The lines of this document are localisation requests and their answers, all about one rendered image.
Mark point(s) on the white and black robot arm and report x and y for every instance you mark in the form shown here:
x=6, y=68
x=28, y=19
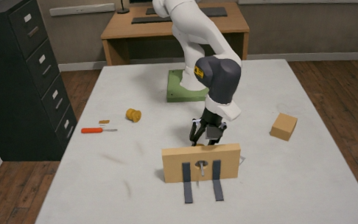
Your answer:
x=220, y=73

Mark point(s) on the tan wooden board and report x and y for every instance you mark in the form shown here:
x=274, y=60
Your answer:
x=173, y=159

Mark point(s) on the orange-handled screwdriver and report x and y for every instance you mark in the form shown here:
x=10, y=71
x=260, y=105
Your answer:
x=92, y=130

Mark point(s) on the tan cardboard box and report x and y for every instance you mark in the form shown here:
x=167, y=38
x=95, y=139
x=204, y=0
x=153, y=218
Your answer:
x=283, y=127

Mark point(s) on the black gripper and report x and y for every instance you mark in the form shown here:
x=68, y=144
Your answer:
x=207, y=117

